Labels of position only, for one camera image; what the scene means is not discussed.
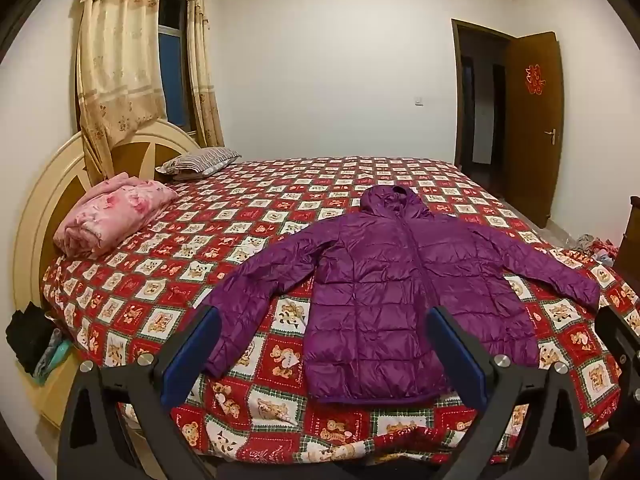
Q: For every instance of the dark wooden door frame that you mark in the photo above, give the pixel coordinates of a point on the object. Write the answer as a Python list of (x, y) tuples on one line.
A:
[(456, 85)]

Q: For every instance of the colourful clothes pile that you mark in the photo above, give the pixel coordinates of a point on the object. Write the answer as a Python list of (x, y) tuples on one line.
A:
[(597, 250)]

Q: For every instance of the window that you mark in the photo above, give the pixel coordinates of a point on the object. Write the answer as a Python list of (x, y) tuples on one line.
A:
[(175, 70)]

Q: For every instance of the brown wooden door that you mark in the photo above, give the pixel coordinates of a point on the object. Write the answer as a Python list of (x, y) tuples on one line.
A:
[(530, 160)]

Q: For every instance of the dark wooden furniture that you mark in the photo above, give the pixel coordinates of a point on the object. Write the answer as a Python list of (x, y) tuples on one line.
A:
[(631, 255)]

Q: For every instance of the red bear-print bedspread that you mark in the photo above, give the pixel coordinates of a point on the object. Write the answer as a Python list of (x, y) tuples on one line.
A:
[(165, 240)]

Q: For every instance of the teal cloth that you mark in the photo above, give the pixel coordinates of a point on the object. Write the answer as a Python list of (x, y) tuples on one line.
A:
[(57, 352)]

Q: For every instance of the wide beige floral curtain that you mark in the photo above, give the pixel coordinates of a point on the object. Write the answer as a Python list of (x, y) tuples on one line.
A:
[(120, 60)]

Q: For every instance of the black clothes pile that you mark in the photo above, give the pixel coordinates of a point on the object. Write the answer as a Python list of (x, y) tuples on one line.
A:
[(30, 335)]

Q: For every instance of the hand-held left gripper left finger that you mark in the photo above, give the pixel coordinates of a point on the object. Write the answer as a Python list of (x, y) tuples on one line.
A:
[(192, 355)]

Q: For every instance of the cream wooden nightstand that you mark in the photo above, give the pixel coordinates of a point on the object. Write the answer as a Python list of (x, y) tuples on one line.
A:
[(55, 400)]

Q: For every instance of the red paper door decoration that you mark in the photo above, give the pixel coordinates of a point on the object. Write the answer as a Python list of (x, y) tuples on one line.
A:
[(534, 79)]

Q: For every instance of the folded pink floral blanket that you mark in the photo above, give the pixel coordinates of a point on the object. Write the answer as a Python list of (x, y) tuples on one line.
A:
[(110, 210)]

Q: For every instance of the striped pillow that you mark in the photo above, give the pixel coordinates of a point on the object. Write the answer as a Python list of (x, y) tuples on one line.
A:
[(200, 160)]

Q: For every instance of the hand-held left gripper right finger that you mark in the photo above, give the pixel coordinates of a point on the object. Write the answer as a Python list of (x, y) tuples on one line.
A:
[(457, 355)]

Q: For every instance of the purple hooded puffer jacket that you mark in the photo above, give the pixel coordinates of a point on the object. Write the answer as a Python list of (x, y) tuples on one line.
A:
[(380, 285)]

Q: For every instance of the cream wooden headboard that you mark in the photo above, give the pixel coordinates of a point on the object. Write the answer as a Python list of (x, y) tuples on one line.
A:
[(35, 200)]

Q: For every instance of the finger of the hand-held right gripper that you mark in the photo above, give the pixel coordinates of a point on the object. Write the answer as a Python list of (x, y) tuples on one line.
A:
[(617, 340)]

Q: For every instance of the narrow beige floral curtain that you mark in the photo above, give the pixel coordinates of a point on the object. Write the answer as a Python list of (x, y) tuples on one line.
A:
[(202, 85)]

